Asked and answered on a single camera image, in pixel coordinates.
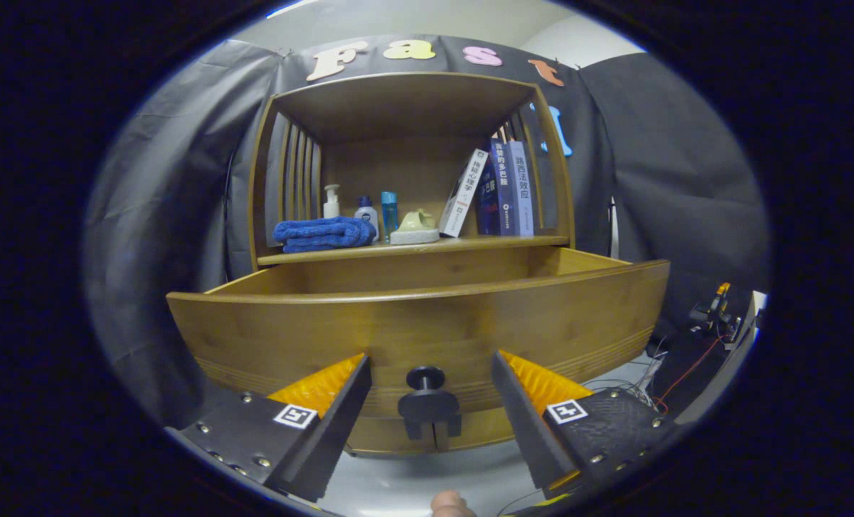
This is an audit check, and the wooden drawer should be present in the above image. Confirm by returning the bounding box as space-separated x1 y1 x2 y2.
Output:
166 246 672 421

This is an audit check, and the bundle of floor cables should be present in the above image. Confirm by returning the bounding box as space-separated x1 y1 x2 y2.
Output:
585 337 675 417

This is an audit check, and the wooden cabinet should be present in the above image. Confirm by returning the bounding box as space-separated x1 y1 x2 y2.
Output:
248 72 577 458

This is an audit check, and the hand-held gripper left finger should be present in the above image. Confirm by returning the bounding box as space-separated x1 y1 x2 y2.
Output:
165 352 372 503

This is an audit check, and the black device orange tip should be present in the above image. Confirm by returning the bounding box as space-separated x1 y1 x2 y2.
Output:
689 281 740 338

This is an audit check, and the light blue book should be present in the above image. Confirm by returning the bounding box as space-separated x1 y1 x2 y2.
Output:
507 140 535 237

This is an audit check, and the wooden cabinet countertop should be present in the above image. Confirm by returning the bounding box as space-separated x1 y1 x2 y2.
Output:
257 234 570 266

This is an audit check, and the wooden cabinet door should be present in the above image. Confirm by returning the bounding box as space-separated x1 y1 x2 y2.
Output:
434 409 521 452
346 415 435 457

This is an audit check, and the black equipment box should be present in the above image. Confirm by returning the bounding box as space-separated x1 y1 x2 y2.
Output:
646 330 747 417

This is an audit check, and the black drawer knob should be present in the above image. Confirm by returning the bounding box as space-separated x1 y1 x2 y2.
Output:
397 365 462 424

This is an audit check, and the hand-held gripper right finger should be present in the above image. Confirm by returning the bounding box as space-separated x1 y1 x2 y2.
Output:
490 350 679 500

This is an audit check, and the black backdrop cloth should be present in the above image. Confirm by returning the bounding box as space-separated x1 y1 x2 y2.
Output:
83 34 771 432

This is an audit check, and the folded blue towel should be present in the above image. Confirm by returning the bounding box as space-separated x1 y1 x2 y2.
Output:
273 216 376 253

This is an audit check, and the dark blue book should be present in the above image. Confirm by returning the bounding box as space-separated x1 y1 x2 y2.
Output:
476 139 517 236

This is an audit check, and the white bottle blue cap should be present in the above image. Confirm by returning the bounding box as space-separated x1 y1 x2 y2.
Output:
354 195 380 241

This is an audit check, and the pale green slipper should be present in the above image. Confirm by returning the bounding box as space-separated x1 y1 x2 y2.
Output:
390 208 441 246

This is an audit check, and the white book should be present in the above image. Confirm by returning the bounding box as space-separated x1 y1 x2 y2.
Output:
438 148 490 238

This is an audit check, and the clear blue bottle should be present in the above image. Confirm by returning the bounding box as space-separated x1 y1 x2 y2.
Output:
380 191 399 241

